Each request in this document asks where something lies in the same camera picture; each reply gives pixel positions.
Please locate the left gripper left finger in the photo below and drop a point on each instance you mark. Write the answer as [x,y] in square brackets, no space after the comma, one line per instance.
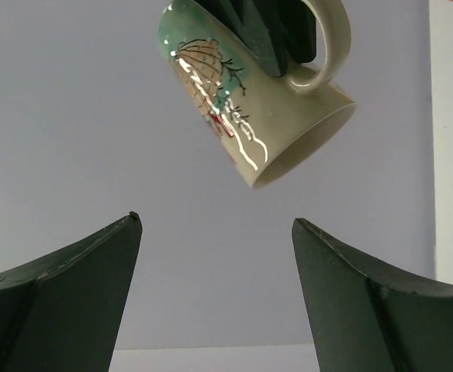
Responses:
[62,311]

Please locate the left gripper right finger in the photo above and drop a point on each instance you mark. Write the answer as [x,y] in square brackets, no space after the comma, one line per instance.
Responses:
[367,315]

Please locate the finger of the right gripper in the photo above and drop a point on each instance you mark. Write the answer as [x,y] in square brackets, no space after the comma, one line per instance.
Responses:
[288,28]
[257,25]

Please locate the tall beige seashell mug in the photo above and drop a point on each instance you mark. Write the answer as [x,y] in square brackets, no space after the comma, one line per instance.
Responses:
[268,125]

